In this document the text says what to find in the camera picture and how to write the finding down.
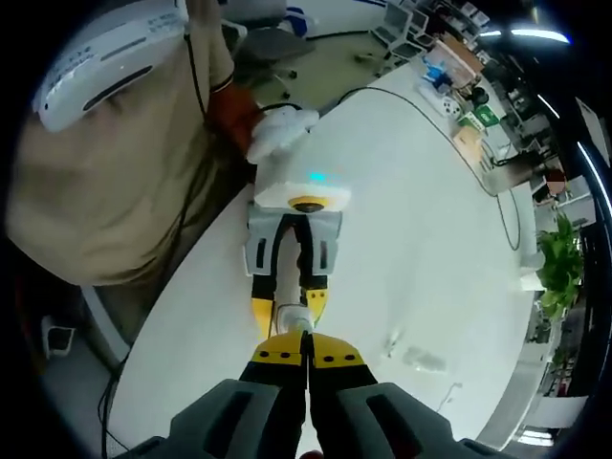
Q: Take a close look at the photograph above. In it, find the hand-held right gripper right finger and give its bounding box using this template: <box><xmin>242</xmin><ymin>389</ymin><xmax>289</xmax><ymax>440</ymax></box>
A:
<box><xmin>305</xmin><ymin>334</ymin><xmax>511</xmax><ymax>459</ymax></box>

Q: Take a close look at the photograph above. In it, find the white floor box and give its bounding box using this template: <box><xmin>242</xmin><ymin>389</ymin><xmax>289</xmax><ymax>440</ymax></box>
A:
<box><xmin>41</xmin><ymin>314</ymin><xmax>77</xmax><ymax>359</ymax></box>

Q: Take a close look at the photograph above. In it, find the potted green plant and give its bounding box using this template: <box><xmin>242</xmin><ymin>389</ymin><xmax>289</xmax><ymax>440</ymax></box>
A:
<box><xmin>519</xmin><ymin>212</ymin><xmax>587</xmax><ymax>319</ymax></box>

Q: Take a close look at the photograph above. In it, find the clear pump bottle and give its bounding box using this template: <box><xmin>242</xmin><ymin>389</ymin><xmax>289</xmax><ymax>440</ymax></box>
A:
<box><xmin>404</xmin><ymin>344</ymin><xmax>448</xmax><ymax>374</ymax></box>

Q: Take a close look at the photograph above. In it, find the beige pump bottle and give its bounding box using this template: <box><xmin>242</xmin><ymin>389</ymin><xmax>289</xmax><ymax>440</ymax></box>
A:
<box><xmin>273</xmin><ymin>224</ymin><xmax>317</xmax><ymax>339</ymax></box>

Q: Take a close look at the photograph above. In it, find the white table leg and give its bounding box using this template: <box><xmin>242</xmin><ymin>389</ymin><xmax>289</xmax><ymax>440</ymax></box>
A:
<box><xmin>78</xmin><ymin>284</ymin><xmax>133</xmax><ymax>367</ymax></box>

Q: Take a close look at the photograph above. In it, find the white dotted device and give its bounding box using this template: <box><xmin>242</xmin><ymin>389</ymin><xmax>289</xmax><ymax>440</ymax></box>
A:
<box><xmin>438</xmin><ymin>94</ymin><xmax>464</xmax><ymax>120</ymax></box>

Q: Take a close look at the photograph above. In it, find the kraft paper box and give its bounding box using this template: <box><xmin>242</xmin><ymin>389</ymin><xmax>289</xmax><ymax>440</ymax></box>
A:
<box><xmin>452</xmin><ymin>124</ymin><xmax>485</xmax><ymax>152</ymax></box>

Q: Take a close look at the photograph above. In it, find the green packet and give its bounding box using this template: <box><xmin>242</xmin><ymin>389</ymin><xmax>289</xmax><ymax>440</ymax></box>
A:
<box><xmin>469</xmin><ymin>104</ymin><xmax>499</xmax><ymax>129</ymax></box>

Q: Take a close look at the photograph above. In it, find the clear pump bottle cover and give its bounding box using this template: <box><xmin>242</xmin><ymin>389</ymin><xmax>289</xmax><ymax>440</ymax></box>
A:
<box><xmin>384</xmin><ymin>327</ymin><xmax>402</xmax><ymax>359</ymax></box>

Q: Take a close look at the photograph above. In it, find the thick black gripper cable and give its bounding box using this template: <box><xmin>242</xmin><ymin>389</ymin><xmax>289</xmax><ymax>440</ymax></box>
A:
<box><xmin>252</xmin><ymin>100</ymin><xmax>310</xmax><ymax>116</ymax></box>

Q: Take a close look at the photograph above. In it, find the grey office chair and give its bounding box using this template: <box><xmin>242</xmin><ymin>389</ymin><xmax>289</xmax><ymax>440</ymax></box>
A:
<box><xmin>231</xmin><ymin>23</ymin><xmax>317</xmax><ymax>99</ymax></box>

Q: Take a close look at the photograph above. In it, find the person's beige shirt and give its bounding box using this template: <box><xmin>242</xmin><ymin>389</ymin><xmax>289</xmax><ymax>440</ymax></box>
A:
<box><xmin>4</xmin><ymin>0</ymin><xmax>250</xmax><ymax>288</ymax></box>

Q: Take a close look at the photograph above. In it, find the thin black cable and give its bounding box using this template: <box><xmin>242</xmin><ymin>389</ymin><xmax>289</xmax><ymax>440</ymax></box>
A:
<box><xmin>181</xmin><ymin>28</ymin><xmax>216</xmax><ymax>230</ymax></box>

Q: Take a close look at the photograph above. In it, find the blue box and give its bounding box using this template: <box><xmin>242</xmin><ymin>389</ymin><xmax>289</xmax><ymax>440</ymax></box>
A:
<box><xmin>421</xmin><ymin>55</ymin><xmax>451</xmax><ymax>90</ymax></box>

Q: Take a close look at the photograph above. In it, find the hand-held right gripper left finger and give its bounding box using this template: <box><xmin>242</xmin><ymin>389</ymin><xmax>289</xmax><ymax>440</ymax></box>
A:
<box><xmin>124</xmin><ymin>333</ymin><xmax>312</xmax><ymax>459</ymax></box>

